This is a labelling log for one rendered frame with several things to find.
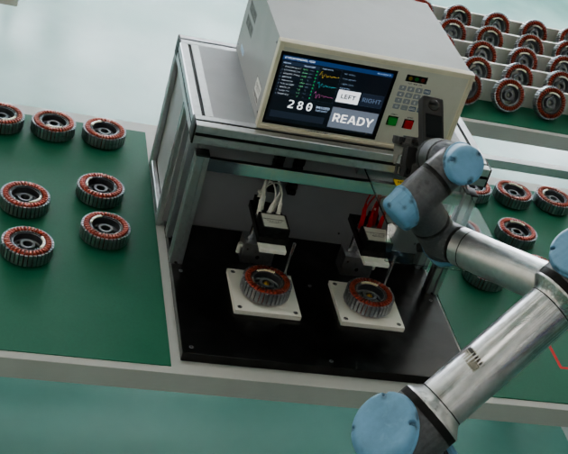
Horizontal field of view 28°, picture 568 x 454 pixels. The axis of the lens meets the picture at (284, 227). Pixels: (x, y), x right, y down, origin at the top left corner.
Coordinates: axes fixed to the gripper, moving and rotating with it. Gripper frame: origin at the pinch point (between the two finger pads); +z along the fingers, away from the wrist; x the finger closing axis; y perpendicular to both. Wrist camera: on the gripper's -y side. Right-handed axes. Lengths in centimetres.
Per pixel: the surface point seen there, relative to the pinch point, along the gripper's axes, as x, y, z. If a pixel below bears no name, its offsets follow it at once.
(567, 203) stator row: 79, 12, 66
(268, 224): -22.1, 23.4, 12.6
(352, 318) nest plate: -0.7, 41.0, 7.9
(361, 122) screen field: -6.5, -1.7, 8.3
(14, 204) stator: -75, 29, 33
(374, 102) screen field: -5.1, -6.5, 5.9
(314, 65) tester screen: -20.4, -12.0, 3.4
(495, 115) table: 77, -10, 120
